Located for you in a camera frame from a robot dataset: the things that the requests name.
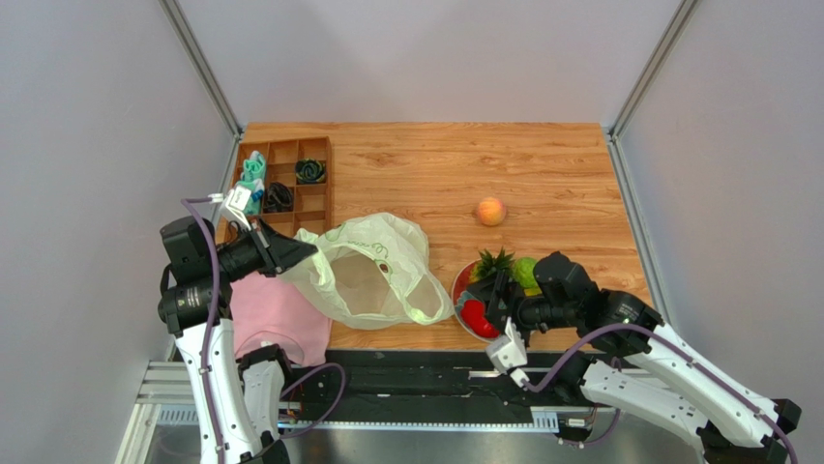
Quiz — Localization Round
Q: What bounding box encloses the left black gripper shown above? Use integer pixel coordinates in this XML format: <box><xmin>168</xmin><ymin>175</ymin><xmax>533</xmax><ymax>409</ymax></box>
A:
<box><xmin>206</xmin><ymin>216</ymin><xmax>315</xmax><ymax>283</ymax></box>

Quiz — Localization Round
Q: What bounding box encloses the fake red apple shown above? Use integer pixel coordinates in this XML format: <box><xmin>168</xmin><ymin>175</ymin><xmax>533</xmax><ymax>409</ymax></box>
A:
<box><xmin>459</xmin><ymin>300</ymin><xmax>500</xmax><ymax>339</ymax></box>

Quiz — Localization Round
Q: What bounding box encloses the fake pineapple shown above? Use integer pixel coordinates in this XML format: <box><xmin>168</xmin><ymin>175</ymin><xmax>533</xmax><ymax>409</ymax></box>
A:
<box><xmin>468</xmin><ymin>247</ymin><xmax>515</xmax><ymax>284</ymax></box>

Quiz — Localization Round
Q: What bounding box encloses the green custard apple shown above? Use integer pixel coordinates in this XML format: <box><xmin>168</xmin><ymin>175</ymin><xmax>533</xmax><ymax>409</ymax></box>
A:
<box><xmin>512</xmin><ymin>257</ymin><xmax>539</xmax><ymax>290</ymax></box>

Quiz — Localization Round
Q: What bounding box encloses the fake peach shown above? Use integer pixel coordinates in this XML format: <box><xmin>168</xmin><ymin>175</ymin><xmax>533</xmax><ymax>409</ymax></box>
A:
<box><xmin>476</xmin><ymin>197</ymin><xmax>507</xmax><ymax>227</ymax></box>

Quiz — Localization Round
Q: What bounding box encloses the avocado print plastic bag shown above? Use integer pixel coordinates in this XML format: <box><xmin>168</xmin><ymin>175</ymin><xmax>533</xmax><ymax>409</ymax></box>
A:
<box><xmin>281</xmin><ymin>213</ymin><xmax>455</xmax><ymax>331</ymax></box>

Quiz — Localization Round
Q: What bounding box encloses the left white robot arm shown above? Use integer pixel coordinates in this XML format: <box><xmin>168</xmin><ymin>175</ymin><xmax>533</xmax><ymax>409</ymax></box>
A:
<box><xmin>158</xmin><ymin>217</ymin><xmax>317</xmax><ymax>463</ymax></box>

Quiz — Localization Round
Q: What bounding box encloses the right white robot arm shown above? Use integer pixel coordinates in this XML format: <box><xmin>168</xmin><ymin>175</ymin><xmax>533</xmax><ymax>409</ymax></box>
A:
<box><xmin>454</xmin><ymin>252</ymin><xmax>802</xmax><ymax>463</ymax></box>

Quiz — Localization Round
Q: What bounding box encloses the red teal floral plate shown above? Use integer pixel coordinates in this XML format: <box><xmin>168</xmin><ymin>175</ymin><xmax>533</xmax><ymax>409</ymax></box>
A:
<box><xmin>450</xmin><ymin>259</ymin><xmax>548</xmax><ymax>342</ymax></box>

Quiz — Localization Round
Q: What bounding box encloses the black rolled sock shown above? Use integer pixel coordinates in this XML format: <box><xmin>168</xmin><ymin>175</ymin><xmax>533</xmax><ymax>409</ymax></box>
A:
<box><xmin>262</xmin><ymin>182</ymin><xmax>294</xmax><ymax>214</ymax></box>

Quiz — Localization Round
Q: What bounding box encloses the pink folded cloth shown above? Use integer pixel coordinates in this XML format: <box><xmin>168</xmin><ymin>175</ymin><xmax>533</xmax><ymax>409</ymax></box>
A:
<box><xmin>230</xmin><ymin>274</ymin><xmax>332</xmax><ymax>367</ymax></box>

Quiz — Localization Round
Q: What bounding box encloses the wooden divider tray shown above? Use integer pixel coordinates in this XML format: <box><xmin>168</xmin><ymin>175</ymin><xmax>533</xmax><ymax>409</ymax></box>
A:
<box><xmin>230</xmin><ymin>136</ymin><xmax>333</xmax><ymax>236</ymax></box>

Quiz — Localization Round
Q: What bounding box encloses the teal rolled sock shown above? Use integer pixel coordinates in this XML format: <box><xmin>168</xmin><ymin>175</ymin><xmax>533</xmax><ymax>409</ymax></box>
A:
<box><xmin>238</xmin><ymin>179</ymin><xmax>265</xmax><ymax>216</ymax></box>
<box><xmin>240</xmin><ymin>150</ymin><xmax>267</xmax><ymax>182</ymax></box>

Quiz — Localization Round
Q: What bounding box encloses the dark rolled sock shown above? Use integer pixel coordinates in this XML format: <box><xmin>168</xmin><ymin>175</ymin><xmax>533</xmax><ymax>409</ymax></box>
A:
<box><xmin>294</xmin><ymin>158</ymin><xmax>327</xmax><ymax>185</ymax></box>

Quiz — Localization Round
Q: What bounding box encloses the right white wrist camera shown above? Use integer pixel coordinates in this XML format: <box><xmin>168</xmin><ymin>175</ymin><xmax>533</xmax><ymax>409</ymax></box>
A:
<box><xmin>485</xmin><ymin>317</ymin><xmax>529</xmax><ymax>389</ymax></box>

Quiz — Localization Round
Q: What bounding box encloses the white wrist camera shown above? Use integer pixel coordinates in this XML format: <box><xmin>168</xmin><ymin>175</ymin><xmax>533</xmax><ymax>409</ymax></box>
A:
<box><xmin>207</xmin><ymin>186</ymin><xmax>252</xmax><ymax>231</ymax></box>
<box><xmin>485</xmin><ymin>317</ymin><xmax>529</xmax><ymax>389</ymax></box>

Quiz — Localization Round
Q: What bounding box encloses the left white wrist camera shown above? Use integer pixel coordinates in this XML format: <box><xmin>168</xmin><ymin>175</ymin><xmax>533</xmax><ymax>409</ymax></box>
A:
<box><xmin>207</xmin><ymin>186</ymin><xmax>252</xmax><ymax>231</ymax></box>

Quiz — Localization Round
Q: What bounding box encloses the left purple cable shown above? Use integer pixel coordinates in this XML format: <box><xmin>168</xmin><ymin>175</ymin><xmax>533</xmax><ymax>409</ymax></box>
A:
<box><xmin>180</xmin><ymin>195</ymin><xmax>226</xmax><ymax>464</ymax></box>

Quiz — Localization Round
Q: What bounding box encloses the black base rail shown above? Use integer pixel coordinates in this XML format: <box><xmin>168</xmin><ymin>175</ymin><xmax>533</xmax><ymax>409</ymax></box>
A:
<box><xmin>284</xmin><ymin>350</ymin><xmax>592</xmax><ymax>424</ymax></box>

